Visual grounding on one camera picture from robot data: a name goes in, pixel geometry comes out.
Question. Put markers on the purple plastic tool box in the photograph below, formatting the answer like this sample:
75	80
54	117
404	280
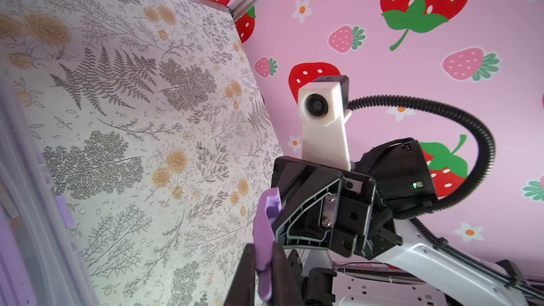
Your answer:
40	263

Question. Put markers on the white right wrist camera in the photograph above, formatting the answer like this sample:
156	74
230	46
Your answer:
323	110

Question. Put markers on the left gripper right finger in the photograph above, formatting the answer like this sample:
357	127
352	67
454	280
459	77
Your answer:
285	291

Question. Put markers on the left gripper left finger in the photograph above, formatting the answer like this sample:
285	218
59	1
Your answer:
242	289

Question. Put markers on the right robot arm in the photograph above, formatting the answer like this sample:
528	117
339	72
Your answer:
430	258

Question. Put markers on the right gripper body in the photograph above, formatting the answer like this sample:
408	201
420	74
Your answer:
351	212

